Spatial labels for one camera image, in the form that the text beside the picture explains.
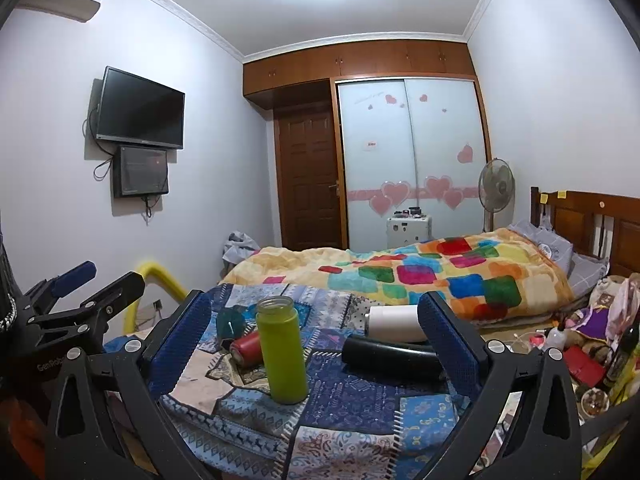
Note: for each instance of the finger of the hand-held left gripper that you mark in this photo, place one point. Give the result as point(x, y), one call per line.
point(75, 276)
point(122, 287)

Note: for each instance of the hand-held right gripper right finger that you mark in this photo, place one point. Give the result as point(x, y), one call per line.
point(450, 345)

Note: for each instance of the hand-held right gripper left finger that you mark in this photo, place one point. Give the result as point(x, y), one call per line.
point(179, 345)

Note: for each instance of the white cup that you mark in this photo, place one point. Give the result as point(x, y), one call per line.
point(395, 323)

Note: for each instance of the black cup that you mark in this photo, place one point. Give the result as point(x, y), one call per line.
point(390, 357)

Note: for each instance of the red cup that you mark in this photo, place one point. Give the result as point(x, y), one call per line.
point(248, 351)

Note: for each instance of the lime green cup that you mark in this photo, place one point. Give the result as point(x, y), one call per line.
point(284, 355)

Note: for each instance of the yellow foam tube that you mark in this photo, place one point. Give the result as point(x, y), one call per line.
point(165, 280)

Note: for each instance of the dark green lid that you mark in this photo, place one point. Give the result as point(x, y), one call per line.
point(231, 321)

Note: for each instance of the colourful checked blanket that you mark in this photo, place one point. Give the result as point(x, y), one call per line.
point(400, 272)

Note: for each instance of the white plastic bottle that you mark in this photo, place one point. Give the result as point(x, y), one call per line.
point(555, 340)

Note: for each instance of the grey clothes pile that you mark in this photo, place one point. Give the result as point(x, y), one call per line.
point(240, 250)

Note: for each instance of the blue patchwork cloth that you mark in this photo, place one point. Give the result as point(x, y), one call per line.
point(350, 405)

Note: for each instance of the white bedside cabinet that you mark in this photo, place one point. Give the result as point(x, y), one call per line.
point(407, 232)

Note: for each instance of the red box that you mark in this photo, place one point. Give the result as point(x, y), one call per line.
point(585, 365)

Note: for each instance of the purple cloth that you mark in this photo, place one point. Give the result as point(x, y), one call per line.
point(590, 321)

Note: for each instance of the grey checked pillow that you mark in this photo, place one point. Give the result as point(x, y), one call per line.
point(587, 275)

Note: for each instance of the small round bowl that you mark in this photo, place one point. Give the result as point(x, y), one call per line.
point(595, 402)

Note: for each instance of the dark glass bottle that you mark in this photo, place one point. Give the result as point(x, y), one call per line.
point(620, 360)

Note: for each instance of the standing fan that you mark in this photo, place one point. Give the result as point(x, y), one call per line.
point(496, 180)

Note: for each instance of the pink cloth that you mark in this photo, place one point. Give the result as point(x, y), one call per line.
point(620, 310)

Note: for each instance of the wooden headboard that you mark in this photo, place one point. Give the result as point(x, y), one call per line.
point(575, 215)

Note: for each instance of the wooden wardrobe with sliding doors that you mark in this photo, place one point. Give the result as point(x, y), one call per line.
point(380, 160)

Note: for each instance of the brown wooden door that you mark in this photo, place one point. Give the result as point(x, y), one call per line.
point(306, 180)

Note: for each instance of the small black wall monitor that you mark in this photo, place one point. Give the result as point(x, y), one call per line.
point(141, 171)

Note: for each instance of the black wall television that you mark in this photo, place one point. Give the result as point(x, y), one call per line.
point(140, 110)

